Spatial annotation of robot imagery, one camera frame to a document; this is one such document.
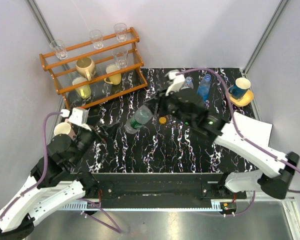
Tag blue cup white inside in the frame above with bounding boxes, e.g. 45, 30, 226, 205
228, 77, 251, 100

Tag clear glass middle shelf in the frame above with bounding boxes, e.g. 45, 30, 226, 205
112, 48, 128, 69

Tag clear glass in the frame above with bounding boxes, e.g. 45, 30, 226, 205
49, 39, 68, 60
89, 29, 104, 50
113, 23, 127, 43

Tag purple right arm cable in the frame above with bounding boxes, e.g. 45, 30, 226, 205
181, 67, 300, 194

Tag wooden three-tier shelf rack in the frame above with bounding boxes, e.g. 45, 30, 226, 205
39, 27, 148, 109

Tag clear glass top right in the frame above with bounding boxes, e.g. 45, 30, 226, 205
113, 23, 127, 43

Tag pink mug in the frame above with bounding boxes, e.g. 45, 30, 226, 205
53, 121, 76, 140

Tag beige ceramic mug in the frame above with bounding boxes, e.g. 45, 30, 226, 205
75, 57, 96, 81

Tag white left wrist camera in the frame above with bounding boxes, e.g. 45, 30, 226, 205
60, 107, 92, 131

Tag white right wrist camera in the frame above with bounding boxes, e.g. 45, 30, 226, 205
165, 69, 186, 96

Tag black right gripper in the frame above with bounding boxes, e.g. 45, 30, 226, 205
144, 85, 194, 127

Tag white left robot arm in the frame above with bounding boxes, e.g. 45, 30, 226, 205
0, 121, 119, 240

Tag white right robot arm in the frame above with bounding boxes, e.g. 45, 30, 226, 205
144, 88, 300, 200

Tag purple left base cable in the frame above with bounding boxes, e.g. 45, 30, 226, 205
79, 197, 123, 234

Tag yellow mug on shelf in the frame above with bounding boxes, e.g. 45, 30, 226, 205
104, 64, 122, 85

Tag pale green mug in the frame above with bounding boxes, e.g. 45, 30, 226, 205
72, 76, 91, 99

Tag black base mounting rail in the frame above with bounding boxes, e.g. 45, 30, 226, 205
93, 173, 247, 211

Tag Pepsi bottle blue cap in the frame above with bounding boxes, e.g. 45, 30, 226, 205
181, 76, 194, 90

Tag clear glass top middle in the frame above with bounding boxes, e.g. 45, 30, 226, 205
89, 29, 104, 50

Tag yellow saucer plate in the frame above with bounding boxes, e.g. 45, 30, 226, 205
226, 88, 254, 107

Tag orange bottle cap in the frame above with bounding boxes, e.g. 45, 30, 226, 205
159, 117, 167, 125

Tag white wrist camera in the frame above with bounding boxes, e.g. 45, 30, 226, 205
165, 69, 186, 96
60, 107, 92, 131

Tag clear blue water bottle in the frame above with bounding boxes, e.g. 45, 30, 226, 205
197, 74, 211, 102

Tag green label water bottle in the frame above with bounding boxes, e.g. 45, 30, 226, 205
125, 105, 153, 134

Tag clear glass top left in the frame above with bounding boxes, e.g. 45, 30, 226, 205
49, 39, 68, 60

